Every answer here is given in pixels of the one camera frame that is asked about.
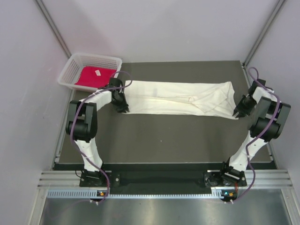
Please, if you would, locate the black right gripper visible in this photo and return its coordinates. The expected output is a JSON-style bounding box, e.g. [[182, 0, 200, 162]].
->
[[234, 95, 258, 118]]

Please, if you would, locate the white t shirt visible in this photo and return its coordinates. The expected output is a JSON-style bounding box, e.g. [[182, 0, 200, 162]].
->
[[124, 81, 236, 120]]

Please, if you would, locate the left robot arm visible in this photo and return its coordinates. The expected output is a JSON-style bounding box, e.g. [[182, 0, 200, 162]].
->
[[66, 77, 129, 187]]

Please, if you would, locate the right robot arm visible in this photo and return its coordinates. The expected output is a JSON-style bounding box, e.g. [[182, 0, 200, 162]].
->
[[204, 79, 291, 187]]

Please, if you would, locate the red folded t shirt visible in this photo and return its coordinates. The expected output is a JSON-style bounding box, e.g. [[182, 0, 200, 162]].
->
[[75, 67, 116, 88]]

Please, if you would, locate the white plastic laundry basket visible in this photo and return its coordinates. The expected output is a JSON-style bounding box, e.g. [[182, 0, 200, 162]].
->
[[58, 53, 122, 92]]

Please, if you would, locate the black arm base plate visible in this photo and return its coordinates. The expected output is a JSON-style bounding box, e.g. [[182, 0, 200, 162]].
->
[[79, 171, 247, 188]]

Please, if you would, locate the aluminium front rail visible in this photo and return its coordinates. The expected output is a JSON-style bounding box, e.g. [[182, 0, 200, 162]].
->
[[38, 170, 293, 189]]

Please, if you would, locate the white slotted cable duct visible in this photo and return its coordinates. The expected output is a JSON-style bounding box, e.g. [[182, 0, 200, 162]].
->
[[47, 189, 234, 199]]

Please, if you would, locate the right aluminium frame post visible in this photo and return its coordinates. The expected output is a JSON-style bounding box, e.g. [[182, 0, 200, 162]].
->
[[242, 0, 287, 68]]

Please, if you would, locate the aluminium frame post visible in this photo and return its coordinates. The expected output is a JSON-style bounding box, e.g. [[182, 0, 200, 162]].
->
[[34, 0, 72, 59], [242, 0, 287, 68]]

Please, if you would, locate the left aluminium frame post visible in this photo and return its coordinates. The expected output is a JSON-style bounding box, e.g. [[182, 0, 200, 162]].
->
[[34, 0, 72, 59]]

